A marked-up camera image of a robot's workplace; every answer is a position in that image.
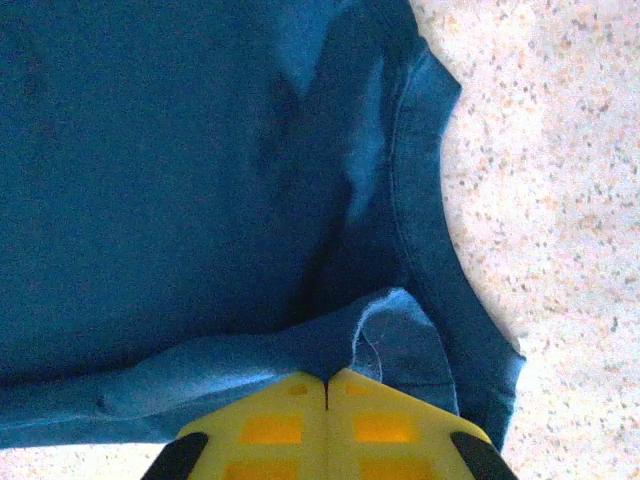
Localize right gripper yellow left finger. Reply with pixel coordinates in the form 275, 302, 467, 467
144, 369, 327, 480

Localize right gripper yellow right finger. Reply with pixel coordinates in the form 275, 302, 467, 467
325, 368, 519, 480

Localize dark blue t-shirt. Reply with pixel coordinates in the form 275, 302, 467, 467
0, 0, 527, 454

